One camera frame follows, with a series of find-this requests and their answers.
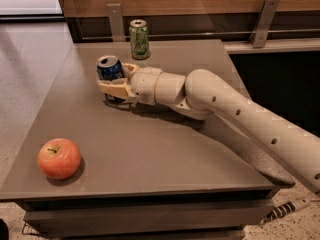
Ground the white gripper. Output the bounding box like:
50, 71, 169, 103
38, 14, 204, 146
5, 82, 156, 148
97, 63, 163, 105

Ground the blue pepsi can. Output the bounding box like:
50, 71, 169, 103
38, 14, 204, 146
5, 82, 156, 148
96, 55, 124, 81

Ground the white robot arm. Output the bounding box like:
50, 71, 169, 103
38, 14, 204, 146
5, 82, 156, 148
97, 59, 320, 193

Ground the green soda can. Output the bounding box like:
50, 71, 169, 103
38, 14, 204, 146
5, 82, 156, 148
129, 19, 150, 60

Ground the red apple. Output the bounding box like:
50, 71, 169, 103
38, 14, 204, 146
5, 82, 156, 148
37, 138, 81, 180

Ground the grey drawer cabinet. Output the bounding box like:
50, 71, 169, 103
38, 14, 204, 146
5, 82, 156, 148
23, 190, 273, 239

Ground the striped white power strip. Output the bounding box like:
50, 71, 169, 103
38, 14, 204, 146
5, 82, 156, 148
260, 198, 311, 225

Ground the left metal bracket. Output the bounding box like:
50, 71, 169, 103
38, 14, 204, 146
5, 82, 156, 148
107, 3, 126, 42

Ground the metal bracket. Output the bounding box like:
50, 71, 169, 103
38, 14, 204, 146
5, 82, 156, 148
249, 0, 280, 48
107, 3, 126, 42

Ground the right metal bracket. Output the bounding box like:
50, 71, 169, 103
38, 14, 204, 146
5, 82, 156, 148
249, 0, 280, 48

